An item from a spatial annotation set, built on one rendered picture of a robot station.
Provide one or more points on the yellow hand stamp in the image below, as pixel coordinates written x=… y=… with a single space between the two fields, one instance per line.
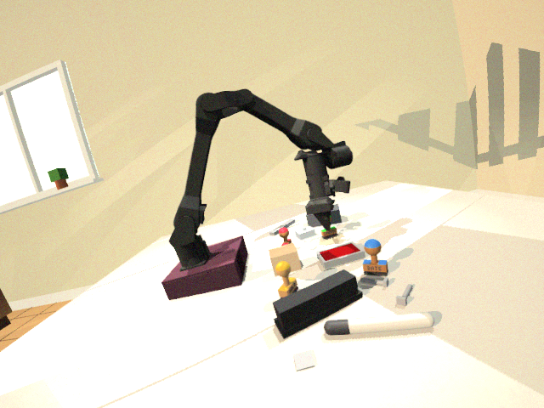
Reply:
x=283 y=269

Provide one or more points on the red ink pad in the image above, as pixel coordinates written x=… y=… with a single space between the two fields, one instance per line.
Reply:
x=341 y=254

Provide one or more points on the small white square tile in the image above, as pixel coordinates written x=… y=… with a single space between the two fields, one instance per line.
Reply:
x=304 y=360

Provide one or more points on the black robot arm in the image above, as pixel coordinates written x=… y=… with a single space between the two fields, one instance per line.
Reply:
x=210 y=108

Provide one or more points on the cream flat bar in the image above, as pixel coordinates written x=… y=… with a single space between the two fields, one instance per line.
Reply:
x=285 y=225

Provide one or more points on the tan cardboard box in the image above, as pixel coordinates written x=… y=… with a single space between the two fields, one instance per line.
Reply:
x=288 y=253

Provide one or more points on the wooden date stamp with blue handle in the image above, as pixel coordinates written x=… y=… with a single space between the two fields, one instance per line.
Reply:
x=374 y=266

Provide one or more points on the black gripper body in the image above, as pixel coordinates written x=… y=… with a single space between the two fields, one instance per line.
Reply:
x=319 y=202

